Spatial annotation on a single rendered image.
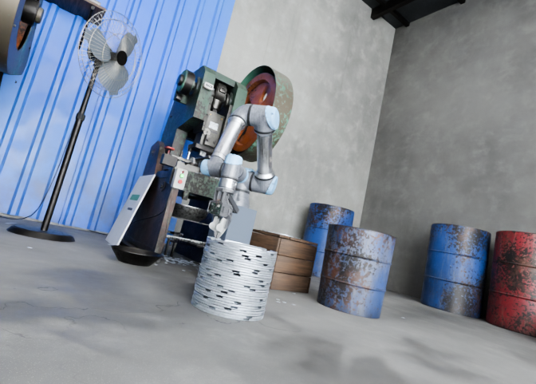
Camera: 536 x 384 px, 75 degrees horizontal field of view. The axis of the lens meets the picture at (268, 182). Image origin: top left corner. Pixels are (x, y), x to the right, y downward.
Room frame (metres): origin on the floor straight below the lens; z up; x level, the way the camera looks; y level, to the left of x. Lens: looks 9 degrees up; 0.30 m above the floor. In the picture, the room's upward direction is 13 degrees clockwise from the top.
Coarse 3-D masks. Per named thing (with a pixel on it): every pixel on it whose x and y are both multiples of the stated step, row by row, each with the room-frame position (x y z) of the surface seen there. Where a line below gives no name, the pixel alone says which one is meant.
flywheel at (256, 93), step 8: (256, 80) 2.94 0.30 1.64; (264, 80) 2.83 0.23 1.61; (272, 80) 2.71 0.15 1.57; (248, 88) 3.03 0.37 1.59; (256, 88) 2.98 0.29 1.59; (264, 88) 2.86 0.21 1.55; (272, 88) 2.68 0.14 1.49; (248, 96) 3.08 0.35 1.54; (256, 96) 2.95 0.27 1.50; (264, 96) 2.89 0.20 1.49; (272, 96) 2.66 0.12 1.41; (256, 104) 2.92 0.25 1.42; (264, 104) 2.81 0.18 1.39; (272, 104) 2.63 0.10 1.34; (248, 128) 2.95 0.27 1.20; (240, 136) 3.05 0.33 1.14; (248, 136) 2.92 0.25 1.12; (256, 136) 2.74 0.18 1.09; (240, 144) 2.96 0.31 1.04; (248, 144) 2.82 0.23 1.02; (240, 152) 2.98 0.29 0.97
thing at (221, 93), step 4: (216, 84) 2.70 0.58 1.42; (220, 84) 2.66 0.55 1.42; (220, 88) 2.65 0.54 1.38; (224, 88) 2.67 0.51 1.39; (216, 92) 2.66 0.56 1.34; (220, 92) 2.65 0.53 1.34; (224, 92) 2.65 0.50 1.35; (216, 96) 2.66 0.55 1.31; (220, 96) 2.66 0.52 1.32; (224, 96) 2.68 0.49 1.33; (216, 100) 2.67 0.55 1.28; (220, 100) 2.69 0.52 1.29; (212, 104) 2.68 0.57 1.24; (216, 104) 2.68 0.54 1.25; (220, 104) 2.70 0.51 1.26; (212, 108) 2.70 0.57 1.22; (216, 108) 2.69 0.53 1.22; (220, 108) 2.72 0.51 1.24; (216, 112) 2.72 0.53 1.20
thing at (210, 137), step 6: (210, 114) 2.62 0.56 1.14; (216, 114) 2.66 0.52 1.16; (210, 120) 2.64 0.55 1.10; (216, 120) 2.66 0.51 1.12; (222, 120) 2.69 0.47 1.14; (210, 126) 2.64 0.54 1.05; (216, 126) 2.67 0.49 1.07; (222, 126) 2.70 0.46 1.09; (204, 132) 2.61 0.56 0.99; (210, 132) 2.64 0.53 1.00; (216, 132) 2.68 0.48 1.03; (198, 138) 2.66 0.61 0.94; (204, 138) 2.62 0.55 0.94; (210, 138) 2.62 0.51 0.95; (216, 138) 2.65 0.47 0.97; (204, 144) 2.64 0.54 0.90; (210, 144) 2.63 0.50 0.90; (216, 144) 2.69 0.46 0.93
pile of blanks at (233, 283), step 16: (208, 256) 1.35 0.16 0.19; (224, 256) 1.30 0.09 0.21; (240, 256) 1.30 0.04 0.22; (256, 256) 1.35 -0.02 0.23; (272, 256) 1.36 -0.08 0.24; (208, 272) 1.33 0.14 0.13; (224, 272) 1.30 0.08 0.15; (240, 272) 1.30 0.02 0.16; (256, 272) 1.39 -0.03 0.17; (272, 272) 1.41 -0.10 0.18; (208, 288) 1.32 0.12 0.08; (224, 288) 1.30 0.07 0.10; (240, 288) 1.30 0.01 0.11; (256, 288) 1.33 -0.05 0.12; (192, 304) 1.38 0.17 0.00; (208, 304) 1.31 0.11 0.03; (224, 304) 1.30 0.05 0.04; (240, 304) 1.31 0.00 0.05; (256, 304) 1.34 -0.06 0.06; (256, 320) 1.36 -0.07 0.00
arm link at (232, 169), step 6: (228, 156) 1.47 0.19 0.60; (234, 156) 1.46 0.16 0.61; (240, 156) 1.48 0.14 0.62; (228, 162) 1.47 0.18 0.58; (234, 162) 1.46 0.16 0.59; (240, 162) 1.48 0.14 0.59; (228, 168) 1.46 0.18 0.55; (234, 168) 1.47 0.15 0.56; (240, 168) 1.50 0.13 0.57; (222, 174) 1.48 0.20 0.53; (228, 174) 1.46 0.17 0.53; (234, 174) 1.47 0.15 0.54; (240, 174) 1.52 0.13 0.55
